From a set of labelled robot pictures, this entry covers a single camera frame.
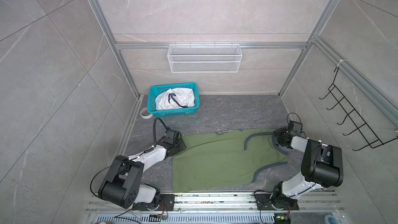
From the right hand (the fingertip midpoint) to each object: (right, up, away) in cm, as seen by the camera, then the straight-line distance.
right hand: (276, 130), depth 97 cm
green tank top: (-39, -16, -10) cm, 43 cm away
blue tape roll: (+12, -37, -27) cm, 48 cm away
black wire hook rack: (+20, +2, -37) cm, 42 cm away
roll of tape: (-87, +8, +9) cm, 88 cm away
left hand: (-60, -6, -5) cm, 60 cm away
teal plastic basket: (-83, +27, +16) cm, 89 cm away
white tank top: (-68, +21, +13) cm, 72 cm away
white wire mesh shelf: (-48, +47, +3) cm, 67 cm away
